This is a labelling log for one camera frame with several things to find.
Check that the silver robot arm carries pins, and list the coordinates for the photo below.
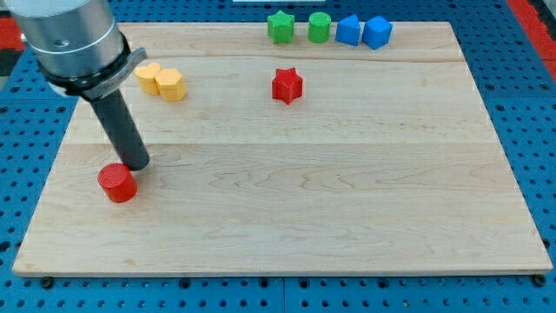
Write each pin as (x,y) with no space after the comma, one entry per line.
(78,44)

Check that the light wooden board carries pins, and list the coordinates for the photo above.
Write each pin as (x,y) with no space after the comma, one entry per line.
(387,165)

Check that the blue triangle block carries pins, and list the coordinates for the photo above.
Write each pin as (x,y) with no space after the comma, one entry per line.
(348,30)

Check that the yellow hexagon block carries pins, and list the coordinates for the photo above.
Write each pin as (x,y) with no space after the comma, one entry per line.
(171,85)

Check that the red star block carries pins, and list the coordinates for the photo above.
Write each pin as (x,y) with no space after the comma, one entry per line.
(287,85)

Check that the red cylinder block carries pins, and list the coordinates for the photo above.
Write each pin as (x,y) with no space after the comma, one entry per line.
(117,182)

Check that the green cylinder block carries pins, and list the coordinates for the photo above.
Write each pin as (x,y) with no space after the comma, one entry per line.
(318,27)

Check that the green star block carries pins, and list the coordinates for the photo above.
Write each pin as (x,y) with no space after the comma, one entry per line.
(281,27)

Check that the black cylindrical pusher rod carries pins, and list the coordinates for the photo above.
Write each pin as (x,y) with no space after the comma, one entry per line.
(120,128)

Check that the yellow heart block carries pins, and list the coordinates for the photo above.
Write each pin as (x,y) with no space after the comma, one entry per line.
(145,76)

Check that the blue cube block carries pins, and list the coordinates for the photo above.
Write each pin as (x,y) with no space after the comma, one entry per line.
(376,32)

